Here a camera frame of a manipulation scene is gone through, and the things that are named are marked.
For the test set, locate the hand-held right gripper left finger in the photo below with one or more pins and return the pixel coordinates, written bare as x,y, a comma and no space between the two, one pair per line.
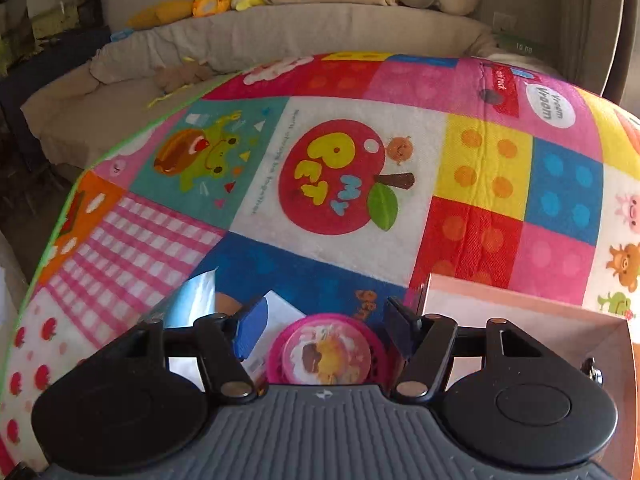
251,332

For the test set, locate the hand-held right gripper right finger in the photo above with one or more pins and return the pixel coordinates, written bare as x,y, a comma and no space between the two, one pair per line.
404,332

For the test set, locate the blue white packet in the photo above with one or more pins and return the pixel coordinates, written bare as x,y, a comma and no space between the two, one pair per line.
195,295

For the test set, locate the pink round container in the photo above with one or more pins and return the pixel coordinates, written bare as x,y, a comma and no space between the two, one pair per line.
325,355

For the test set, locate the pink cardboard box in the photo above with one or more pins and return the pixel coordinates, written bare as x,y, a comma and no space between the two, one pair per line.
500,305

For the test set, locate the colourful printed play mat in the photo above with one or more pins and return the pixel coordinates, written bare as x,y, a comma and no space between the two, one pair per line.
325,220

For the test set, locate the brown plush toy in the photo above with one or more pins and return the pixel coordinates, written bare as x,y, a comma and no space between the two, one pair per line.
182,76

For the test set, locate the beige sofa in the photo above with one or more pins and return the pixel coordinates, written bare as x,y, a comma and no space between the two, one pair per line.
75,110

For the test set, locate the small blue item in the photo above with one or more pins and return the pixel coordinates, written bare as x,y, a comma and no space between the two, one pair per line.
120,35

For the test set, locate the yellow cushion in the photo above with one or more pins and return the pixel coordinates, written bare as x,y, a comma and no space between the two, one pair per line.
160,14

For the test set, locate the dark cabinet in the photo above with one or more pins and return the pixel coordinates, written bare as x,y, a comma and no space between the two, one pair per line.
45,55

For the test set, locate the grey curtain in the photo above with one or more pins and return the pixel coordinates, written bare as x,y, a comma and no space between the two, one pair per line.
590,25

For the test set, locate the white wall socket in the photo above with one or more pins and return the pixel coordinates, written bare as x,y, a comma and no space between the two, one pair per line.
505,22

